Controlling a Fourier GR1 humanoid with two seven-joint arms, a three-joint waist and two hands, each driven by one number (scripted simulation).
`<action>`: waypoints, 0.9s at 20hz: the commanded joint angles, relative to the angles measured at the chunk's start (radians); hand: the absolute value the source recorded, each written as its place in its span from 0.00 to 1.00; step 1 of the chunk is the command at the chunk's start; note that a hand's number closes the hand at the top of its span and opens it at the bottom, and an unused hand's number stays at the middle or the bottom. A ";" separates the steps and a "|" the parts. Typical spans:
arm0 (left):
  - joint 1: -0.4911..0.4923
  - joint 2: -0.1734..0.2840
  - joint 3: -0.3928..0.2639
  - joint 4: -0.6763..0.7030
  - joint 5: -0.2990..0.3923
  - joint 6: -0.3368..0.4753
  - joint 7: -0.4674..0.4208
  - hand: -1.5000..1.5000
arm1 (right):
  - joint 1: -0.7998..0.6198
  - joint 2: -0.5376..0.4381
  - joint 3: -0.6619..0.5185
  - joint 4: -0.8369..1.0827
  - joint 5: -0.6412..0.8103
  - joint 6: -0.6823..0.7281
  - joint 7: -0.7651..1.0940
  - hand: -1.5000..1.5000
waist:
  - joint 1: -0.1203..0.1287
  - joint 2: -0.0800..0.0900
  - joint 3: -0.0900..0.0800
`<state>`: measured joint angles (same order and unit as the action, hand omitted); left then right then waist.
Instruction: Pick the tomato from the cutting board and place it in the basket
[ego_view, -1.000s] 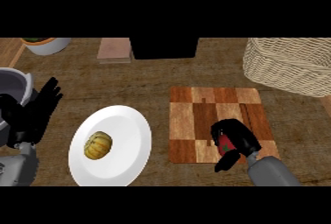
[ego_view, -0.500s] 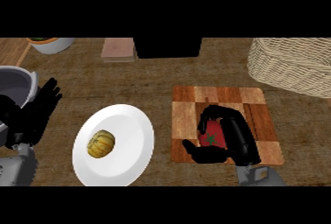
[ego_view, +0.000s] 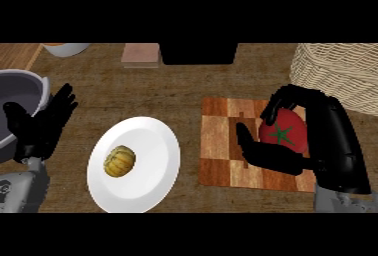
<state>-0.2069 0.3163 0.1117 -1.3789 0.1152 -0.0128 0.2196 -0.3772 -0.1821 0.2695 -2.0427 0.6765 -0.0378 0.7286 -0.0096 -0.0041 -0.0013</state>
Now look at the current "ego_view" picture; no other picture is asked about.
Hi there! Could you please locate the red tomato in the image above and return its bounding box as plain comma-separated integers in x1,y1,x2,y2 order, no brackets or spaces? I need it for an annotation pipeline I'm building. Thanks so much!
257,107,310,155

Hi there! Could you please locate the black box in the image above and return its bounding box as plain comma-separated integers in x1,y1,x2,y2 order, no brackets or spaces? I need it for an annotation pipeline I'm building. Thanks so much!
159,43,239,66

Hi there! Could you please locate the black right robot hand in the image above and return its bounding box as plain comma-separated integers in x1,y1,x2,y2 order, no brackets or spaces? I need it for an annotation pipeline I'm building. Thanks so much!
235,83,372,196

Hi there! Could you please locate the checkered wooden cutting board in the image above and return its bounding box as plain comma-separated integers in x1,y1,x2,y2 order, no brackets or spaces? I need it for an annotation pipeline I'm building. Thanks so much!
198,96,319,194

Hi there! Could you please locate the white plate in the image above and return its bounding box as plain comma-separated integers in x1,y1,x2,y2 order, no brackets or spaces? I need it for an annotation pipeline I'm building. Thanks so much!
86,115,182,214

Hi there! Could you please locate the small yellow pumpkin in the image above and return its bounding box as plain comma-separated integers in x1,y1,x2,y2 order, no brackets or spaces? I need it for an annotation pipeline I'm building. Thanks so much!
102,145,137,179

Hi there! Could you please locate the white bowl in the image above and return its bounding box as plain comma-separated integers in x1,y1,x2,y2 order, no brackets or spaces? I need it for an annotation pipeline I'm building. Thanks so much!
40,43,91,58

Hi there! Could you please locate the grey pot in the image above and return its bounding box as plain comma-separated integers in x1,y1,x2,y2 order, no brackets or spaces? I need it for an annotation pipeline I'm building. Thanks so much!
0,68,53,165

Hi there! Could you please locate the pale wicker basket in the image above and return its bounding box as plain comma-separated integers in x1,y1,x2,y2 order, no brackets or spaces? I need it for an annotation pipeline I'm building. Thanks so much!
288,43,378,118

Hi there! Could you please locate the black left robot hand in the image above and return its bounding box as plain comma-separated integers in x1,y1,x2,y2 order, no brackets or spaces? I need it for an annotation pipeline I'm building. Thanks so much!
1,83,80,164

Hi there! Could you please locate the pink block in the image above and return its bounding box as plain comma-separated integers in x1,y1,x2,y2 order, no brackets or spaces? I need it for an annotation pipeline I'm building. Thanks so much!
120,43,162,70

